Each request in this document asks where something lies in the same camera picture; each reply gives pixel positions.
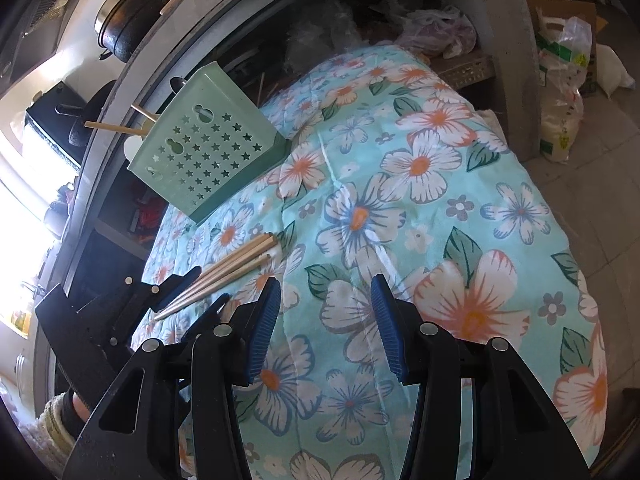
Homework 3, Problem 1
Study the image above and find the floral quilted blanket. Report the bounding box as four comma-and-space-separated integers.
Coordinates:
131, 42, 608, 480

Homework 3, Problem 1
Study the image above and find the grey range hood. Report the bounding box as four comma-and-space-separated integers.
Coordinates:
0, 0, 101, 91

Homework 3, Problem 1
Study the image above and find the crumpled clear plastic bag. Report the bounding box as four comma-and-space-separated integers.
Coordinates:
287, 0, 371, 61

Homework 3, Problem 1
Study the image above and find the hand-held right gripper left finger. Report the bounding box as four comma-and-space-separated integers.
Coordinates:
62, 276, 282, 480

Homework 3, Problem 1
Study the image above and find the green plastic utensil basket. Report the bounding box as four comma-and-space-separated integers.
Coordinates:
126, 61, 293, 226

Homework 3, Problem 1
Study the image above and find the white sack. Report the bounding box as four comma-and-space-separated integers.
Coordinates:
595, 44, 638, 100

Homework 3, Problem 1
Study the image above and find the person's left forearm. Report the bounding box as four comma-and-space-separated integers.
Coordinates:
27, 390, 98, 443

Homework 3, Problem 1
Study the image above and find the cardboard box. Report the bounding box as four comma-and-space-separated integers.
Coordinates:
522, 0, 608, 96

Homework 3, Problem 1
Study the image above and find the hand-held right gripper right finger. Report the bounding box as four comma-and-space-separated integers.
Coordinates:
370, 274, 591, 480

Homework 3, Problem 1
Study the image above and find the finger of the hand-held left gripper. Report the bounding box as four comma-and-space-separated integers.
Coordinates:
181, 294, 231, 341
125, 267, 202, 312

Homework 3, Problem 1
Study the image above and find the purple tinted plastic bag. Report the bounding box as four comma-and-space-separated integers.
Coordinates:
395, 5, 478, 58

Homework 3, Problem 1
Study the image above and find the plastic bag with packages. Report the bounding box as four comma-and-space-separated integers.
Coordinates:
537, 15, 593, 163

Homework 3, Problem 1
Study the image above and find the red snack packet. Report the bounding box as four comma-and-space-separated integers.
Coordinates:
131, 200, 161, 241

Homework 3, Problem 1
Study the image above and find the black cooking pot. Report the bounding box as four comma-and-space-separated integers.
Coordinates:
99, 0, 186, 63

